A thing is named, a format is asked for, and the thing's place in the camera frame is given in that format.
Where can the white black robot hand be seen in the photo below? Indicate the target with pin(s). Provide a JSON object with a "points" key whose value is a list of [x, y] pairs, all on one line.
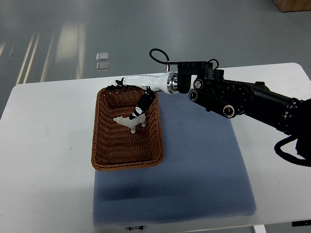
{"points": [[150, 85]]}

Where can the white bear figurine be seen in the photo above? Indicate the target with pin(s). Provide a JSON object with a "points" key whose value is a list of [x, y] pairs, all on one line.
{"points": [[131, 123]]}

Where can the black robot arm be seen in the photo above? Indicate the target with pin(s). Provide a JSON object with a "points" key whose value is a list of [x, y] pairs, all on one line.
{"points": [[205, 85]]}

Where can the brown wicker basket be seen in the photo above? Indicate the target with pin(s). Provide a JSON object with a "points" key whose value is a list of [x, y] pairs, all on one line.
{"points": [[114, 147]]}

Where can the lower clear floor plate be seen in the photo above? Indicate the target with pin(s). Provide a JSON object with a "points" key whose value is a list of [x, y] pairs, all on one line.
{"points": [[102, 66]]}

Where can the clear floor plate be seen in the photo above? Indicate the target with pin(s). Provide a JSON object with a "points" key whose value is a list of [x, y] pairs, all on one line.
{"points": [[102, 56], [102, 66]]}

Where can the upper clear floor plate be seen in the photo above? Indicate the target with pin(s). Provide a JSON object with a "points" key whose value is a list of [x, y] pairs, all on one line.
{"points": [[102, 56]]}

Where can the blue quilted mat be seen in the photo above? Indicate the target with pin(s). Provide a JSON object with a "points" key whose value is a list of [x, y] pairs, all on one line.
{"points": [[202, 174]]}

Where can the brown wooden box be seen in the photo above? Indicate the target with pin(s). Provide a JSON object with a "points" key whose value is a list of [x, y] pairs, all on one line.
{"points": [[293, 5]]}

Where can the black table control panel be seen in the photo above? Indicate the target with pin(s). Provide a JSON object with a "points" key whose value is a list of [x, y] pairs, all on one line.
{"points": [[301, 223]]}

